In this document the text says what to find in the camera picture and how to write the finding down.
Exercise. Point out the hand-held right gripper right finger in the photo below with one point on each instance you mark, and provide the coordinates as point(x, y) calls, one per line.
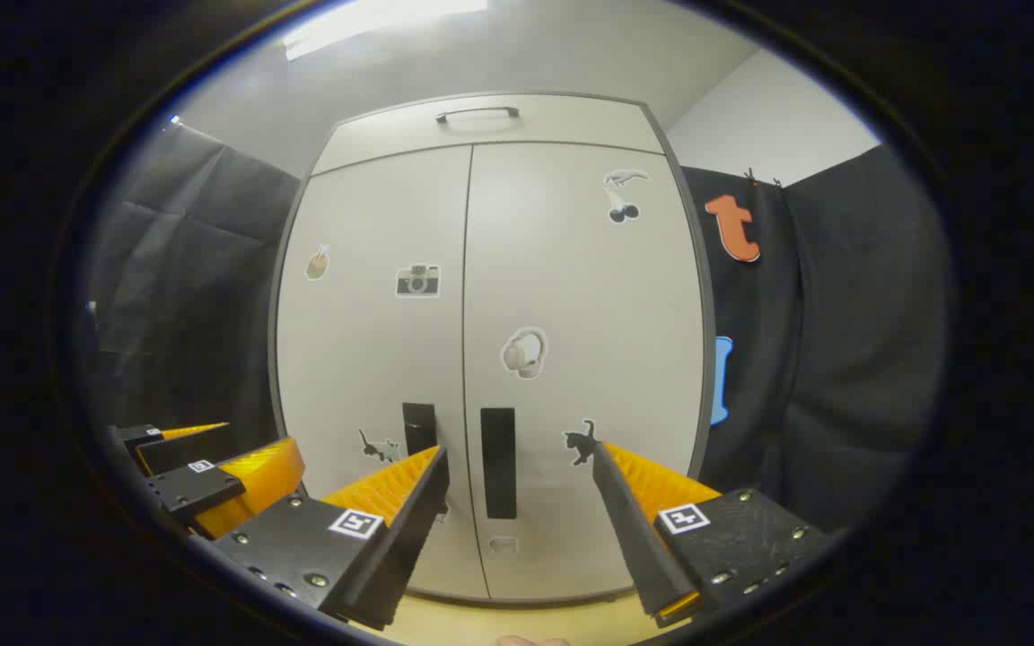
point(634, 538)

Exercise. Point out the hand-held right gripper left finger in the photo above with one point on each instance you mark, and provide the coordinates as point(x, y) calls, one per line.
point(409, 538)

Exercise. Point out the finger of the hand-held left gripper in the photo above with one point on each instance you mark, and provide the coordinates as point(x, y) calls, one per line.
point(198, 489)
point(185, 447)

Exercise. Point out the white cabinet door camera sticker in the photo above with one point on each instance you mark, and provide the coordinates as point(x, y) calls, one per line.
point(364, 359)

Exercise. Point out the white double-door shoe cabinet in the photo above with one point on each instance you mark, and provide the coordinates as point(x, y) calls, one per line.
point(710, 359)

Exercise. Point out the white cabinet door headphones sticker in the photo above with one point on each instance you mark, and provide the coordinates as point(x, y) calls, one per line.
point(589, 296)

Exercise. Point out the white cabinet drawer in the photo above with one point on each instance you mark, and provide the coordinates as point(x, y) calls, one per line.
point(553, 126)

